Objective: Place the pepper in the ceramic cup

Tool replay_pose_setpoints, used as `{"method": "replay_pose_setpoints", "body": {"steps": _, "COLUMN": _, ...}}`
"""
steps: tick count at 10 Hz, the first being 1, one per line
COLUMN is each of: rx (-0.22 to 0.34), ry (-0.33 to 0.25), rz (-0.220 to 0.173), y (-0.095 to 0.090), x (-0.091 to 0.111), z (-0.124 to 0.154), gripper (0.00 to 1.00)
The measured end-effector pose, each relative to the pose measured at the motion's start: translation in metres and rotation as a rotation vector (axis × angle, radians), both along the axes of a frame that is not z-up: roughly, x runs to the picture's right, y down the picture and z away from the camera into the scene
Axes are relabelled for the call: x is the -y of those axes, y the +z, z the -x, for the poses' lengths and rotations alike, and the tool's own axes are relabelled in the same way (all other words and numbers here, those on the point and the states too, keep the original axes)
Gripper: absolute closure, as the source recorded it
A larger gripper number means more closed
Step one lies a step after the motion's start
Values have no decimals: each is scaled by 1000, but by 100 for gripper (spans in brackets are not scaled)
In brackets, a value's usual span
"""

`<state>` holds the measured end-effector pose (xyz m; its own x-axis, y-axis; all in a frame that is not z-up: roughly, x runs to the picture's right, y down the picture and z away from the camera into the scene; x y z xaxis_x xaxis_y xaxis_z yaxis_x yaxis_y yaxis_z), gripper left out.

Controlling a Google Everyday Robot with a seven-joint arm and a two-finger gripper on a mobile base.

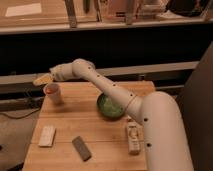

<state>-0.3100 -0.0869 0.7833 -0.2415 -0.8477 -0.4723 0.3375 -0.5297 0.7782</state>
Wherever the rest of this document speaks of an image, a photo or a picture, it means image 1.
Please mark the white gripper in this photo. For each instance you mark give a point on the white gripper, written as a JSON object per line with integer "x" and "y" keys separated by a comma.
{"x": 61, "y": 72}

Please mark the orange pepper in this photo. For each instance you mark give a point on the orange pepper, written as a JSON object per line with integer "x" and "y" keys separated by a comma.
{"x": 51, "y": 90}

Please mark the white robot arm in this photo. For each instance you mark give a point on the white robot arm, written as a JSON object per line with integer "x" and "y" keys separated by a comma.
{"x": 165, "y": 138}

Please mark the white rectangular block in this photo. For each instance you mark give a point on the white rectangular block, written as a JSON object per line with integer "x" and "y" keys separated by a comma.
{"x": 47, "y": 136}

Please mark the green bowl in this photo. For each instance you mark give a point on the green bowl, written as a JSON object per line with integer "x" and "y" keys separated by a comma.
{"x": 108, "y": 108}

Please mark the white paper sheet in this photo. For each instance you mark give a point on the white paper sheet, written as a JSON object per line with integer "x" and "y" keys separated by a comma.
{"x": 33, "y": 8}

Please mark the dark grey rectangular block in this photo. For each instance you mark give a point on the dark grey rectangular block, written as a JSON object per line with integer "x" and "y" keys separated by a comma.
{"x": 81, "y": 148}

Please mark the dark chair back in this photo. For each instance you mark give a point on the dark chair back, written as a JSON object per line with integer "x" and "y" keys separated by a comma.
{"x": 196, "y": 104}

